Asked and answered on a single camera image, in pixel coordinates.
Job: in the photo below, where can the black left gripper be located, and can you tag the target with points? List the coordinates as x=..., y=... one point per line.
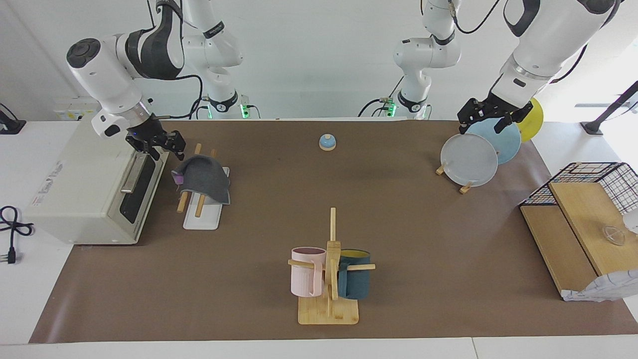
x=508, y=107

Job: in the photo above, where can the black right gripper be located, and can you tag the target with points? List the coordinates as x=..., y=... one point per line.
x=149, y=134

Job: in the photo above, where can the purple and grey towel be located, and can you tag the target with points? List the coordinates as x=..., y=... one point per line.
x=204, y=177

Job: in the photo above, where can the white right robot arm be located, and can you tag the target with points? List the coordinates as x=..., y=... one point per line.
x=109, y=80

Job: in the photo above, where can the wooden plate rack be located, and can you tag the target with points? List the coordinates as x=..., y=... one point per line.
x=466, y=189

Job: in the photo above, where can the white towel rack wooden bars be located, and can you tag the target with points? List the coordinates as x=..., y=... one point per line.
x=202, y=219

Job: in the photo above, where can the light blue plate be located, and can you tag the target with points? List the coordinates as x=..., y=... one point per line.
x=506, y=144

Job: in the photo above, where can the yellow plate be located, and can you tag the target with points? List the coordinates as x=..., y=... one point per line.
x=534, y=124

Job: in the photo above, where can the grey plate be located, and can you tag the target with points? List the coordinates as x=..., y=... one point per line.
x=468, y=162

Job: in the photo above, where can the cream toaster oven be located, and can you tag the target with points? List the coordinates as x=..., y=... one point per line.
x=84, y=184

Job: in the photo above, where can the brown table mat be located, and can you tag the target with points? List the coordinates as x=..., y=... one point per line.
x=279, y=209

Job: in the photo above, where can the wooden shelf box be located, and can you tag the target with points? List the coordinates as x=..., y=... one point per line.
x=583, y=219

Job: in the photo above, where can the blue call bell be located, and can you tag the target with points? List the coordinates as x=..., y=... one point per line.
x=327, y=143

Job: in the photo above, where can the clear glass object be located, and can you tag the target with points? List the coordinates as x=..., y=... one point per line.
x=613, y=235

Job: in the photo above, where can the pink mug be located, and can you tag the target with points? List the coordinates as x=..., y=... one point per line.
x=303, y=279

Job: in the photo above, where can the white patterned cloth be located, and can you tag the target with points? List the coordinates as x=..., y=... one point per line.
x=608, y=288

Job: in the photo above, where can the dark teal mug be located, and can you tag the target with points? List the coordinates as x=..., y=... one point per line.
x=356, y=281

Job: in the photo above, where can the wooden mug tree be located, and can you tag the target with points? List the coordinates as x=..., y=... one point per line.
x=329, y=311

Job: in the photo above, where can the white wall socket box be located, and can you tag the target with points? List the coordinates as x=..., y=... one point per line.
x=75, y=107

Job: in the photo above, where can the black clamp mount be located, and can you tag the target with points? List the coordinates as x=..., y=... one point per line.
x=10, y=124

